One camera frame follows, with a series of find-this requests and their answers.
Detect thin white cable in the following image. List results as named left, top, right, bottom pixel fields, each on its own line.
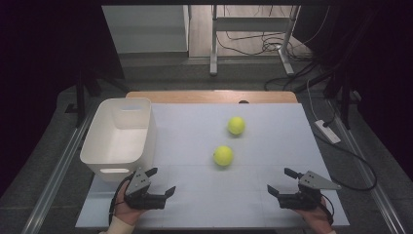
left=306, top=79, right=320, bottom=122

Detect white cabinet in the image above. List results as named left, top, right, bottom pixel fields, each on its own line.
left=101, top=4, right=191, bottom=55

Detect white plastic bin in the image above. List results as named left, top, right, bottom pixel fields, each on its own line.
left=79, top=97, right=158, bottom=182

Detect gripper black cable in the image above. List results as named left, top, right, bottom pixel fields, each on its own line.
left=108, top=174, right=135, bottom=226
left=319, top=193, right=335, bottom=226

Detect person's right hand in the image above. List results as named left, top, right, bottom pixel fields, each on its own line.
left=293, top=196, right=334, bottom=233

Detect tangled floor cables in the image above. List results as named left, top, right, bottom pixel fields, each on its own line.
left=215, top=4, right=332, bottom=92

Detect grey metal floor rail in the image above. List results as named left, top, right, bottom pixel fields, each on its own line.
left=325, top=98, right=407, bottom=234
left=20, top=106, right=98, bottom=234

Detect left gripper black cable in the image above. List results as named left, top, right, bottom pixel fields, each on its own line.
left=108, top=174, right=135, bottom=226

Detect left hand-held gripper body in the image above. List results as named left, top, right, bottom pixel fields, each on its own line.
left=124, top=167, right=168, bottom=211

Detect person's left hand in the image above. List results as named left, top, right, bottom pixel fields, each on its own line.
left=114, top=181, right=147, bottom=226

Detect black power cable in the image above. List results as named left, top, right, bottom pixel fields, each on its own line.
left=313, top=111, right=379, bottom=192

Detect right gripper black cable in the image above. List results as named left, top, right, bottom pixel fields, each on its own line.
left=319, top=193, right=335, bottom=226

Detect white desk frame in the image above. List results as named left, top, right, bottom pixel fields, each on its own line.
left=209, top=4, right=301, bottom=77

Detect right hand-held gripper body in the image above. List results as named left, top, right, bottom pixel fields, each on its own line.
left=278, top=170, right=343, bottom=211

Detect yellow tennis ball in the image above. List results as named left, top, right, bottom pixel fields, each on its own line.
left=212, top=145, right=235, bottom=168
left=226, top=116, right=246, bottom=137

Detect dark metal stand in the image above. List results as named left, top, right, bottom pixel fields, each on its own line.
left=64, top=61, right=131, bottom=129
left=322, top=61, right=363, bottom=131

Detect white power strip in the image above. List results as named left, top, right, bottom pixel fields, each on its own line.
left=314, top=119, right=342, bottom=145

